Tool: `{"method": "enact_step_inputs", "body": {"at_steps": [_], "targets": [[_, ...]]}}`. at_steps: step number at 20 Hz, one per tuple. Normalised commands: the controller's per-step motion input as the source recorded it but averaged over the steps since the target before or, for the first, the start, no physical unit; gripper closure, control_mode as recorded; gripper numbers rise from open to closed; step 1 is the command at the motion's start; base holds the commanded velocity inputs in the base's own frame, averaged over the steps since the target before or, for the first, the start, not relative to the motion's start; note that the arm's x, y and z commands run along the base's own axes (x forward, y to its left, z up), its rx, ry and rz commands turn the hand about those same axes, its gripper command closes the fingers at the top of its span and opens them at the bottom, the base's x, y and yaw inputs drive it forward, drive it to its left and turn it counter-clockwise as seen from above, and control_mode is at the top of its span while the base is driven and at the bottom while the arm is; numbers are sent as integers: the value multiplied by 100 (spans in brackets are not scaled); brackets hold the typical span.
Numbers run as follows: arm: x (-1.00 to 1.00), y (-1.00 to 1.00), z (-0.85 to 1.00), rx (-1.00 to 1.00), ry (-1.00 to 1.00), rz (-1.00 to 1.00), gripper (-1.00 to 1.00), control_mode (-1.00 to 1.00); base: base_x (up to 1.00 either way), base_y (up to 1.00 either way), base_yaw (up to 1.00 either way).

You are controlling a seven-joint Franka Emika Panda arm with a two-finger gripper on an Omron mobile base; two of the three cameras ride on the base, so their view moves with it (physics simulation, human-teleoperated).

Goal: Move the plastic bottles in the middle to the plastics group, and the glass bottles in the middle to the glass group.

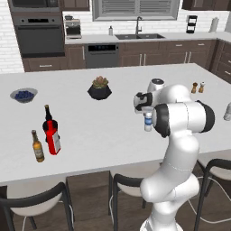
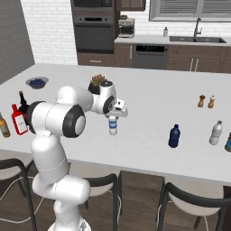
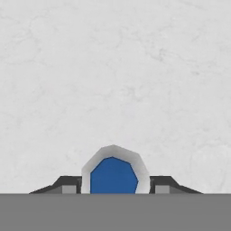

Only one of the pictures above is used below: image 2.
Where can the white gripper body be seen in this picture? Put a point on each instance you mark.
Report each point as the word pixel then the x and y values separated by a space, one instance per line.
pixel 119 111

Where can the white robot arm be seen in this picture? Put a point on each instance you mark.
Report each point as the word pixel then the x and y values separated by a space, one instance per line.
pixel 57 144

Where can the clear bottle with blue label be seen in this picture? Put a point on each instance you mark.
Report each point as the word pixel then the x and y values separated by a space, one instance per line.
pixel 113 125

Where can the potted succulent plant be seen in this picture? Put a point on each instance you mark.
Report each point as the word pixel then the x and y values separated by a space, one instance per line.
pixel 97 84

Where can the dark blue plastic bottle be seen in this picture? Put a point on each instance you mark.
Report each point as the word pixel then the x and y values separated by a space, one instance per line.
pixel 174 136

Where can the black dishwasher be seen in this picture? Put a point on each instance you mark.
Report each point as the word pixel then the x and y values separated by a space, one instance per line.
pixel 149 56

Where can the black stool with white seat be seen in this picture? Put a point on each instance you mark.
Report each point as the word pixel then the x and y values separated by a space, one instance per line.
pixel 195 201
pixel 12 174
pixel 100 186

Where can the brown pepper mill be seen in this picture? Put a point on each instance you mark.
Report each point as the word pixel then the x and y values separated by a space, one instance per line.
pixel 201 101

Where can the silver coffee machine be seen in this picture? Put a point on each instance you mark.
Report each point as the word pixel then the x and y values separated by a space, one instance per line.
pixel 126 27

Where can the grey bowl with blueberries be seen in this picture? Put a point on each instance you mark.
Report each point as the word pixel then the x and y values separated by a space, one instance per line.
pixel 37 82

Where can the white soap dispenser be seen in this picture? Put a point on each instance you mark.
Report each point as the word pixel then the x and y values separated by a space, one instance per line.
pixel 165 32

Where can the brown white-topped salt shaker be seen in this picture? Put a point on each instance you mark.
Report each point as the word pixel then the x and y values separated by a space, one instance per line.
pixel 211 102

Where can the brown base cupboards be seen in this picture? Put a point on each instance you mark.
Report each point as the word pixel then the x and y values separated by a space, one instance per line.
pixel 198 57

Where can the black glass bottle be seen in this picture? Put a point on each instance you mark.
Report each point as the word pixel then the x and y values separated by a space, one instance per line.
pixel 23 105

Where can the grey clear plastic bottle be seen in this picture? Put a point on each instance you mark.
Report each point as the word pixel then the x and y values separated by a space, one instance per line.
pixel 216 133

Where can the red glass bottle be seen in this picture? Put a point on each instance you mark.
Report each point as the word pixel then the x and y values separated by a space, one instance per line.
pixel 19 120

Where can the dark sink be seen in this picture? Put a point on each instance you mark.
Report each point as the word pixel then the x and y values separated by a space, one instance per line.
pixel 197 39

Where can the black microwave oven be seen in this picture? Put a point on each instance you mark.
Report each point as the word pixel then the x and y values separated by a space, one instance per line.
pixel 92 4

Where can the dark green bottle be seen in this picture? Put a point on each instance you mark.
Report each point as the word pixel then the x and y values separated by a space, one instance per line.
pixel 228 143

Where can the silver tap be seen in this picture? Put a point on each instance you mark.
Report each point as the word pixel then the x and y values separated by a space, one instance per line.
pixel 197 27

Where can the amber glass bottle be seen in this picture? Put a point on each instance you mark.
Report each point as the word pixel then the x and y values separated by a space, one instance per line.
pixel 4 127

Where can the window with grey blinds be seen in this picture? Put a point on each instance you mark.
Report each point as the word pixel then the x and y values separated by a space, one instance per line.
pixel 190 9

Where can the black wall oven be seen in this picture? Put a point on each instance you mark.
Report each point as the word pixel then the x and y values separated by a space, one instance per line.
pixel 94 33

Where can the brown wall cupboard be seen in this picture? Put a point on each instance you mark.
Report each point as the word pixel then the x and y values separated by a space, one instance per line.
pixel 131 4

